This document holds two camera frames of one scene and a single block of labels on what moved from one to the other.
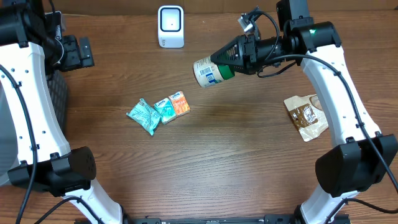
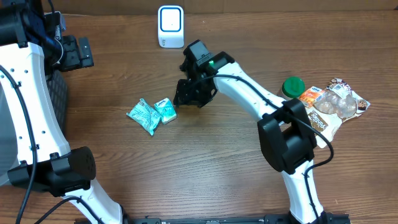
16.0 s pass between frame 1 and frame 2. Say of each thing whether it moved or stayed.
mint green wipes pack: stayed
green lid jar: moved
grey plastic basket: stayed
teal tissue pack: stayed
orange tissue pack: moved
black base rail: stayed
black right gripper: moved
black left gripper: stayed
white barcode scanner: stayed
